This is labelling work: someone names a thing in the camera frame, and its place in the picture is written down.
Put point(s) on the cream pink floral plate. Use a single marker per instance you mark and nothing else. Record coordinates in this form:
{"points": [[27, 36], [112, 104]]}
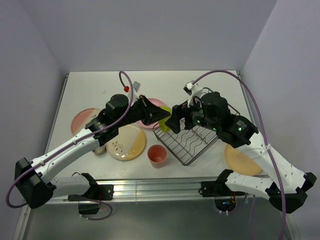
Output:
{"points": [[83, 118]]}

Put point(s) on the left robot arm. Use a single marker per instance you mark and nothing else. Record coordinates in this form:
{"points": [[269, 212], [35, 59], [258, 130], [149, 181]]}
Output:
{"points": [[34, 178]]}

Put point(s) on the lime green bowl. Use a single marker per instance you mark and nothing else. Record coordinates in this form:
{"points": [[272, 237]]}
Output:
{"points": [[161, 123]]}

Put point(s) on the small speckled grey cup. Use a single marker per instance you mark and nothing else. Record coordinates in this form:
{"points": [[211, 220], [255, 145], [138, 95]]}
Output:
{"points": [[99, 151]]}

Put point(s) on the yellow plastic plate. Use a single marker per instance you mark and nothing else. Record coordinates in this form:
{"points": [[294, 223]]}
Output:
{"points": [[239, 162]]}

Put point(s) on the pink plastic plate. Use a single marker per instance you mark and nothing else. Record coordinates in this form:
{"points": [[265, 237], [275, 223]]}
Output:
{"points": [[157, 103]]}

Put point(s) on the salmon pink cup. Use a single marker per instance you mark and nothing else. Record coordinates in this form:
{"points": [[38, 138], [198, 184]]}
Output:
{"points": [[157, 155]]}

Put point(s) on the cream yellow floral plate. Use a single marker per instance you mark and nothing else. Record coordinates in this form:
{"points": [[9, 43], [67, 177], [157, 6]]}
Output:
{"points": [[128, 144]]}

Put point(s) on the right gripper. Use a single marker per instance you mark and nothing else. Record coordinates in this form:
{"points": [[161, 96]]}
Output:
{"points": [[179, 111]]}

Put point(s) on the aluminium mounting rail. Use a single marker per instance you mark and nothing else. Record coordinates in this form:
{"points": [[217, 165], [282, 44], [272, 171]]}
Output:
{"points": [[156, 190]]}

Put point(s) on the dark wire dish rack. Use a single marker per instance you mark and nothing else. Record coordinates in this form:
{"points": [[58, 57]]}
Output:
{"points": [[187, 145]]}

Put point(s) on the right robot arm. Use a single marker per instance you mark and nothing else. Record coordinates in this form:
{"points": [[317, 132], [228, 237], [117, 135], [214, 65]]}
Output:
{"points": [[285, 187]]}

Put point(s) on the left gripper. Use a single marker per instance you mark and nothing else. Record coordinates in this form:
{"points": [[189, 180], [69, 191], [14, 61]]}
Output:
{"points": [[151, 113]]}

